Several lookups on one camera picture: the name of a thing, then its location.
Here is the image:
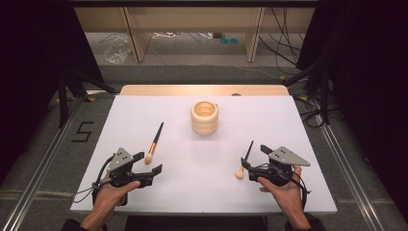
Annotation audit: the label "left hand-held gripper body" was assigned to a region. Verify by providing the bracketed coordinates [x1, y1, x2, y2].
[106, 146, 155, 190]

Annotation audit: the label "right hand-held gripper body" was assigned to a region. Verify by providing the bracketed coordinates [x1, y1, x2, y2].
[248, 145, 312, 188]

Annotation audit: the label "small thin black makeup brush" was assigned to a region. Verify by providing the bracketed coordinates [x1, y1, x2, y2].
[234, 140, 255, 181]

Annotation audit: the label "makeup brush with gold ferrule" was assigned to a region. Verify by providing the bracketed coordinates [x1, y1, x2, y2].
[143, 121, 165, 166]

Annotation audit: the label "ribbed wooden cup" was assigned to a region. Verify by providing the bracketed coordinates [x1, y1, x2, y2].
[190, 100, 220, 137]

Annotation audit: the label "person's left hand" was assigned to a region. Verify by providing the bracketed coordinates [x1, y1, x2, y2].
[91, 177, 142, 216]

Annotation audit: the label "person's right hand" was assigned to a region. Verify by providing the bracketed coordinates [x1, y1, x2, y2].
[257, 165, 306, 217]

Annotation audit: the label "black tripod stand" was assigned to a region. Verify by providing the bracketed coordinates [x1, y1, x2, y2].
[57, 64, 119, 130]
[281, 59, 332, 125]

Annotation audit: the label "light wooden table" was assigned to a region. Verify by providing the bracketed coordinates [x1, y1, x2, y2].
[119, 84, 291, 97]

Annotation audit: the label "clear plastic bag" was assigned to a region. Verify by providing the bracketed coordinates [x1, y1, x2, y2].
[102, 34, 133, 65]

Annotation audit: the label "left hand-held gripper cable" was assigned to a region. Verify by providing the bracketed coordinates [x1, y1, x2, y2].
[70, 153, 116, 205]

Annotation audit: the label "hand-held gripper cable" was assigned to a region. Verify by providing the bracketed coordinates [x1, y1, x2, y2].
[70, 153, 116, 205]
[288, 172, 312, 210]

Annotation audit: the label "right hand-held gripper cable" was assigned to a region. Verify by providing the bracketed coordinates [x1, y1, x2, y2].
[288, 172, 312, 210]

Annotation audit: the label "black cables on floor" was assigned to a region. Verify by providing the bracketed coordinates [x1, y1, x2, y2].
[293, 95, 342, 129]

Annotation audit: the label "aluminium floor rail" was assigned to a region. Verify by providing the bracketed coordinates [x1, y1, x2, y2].
[307, 95, 386, 231]
[0, 95, 85, 231]

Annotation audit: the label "bundle of hanging black cables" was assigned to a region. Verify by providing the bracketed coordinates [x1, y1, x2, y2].
[258, 7, 306, 77]

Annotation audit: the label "wooden shelf frame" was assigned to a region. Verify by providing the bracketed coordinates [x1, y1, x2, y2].
[74, 7, 317, 64]

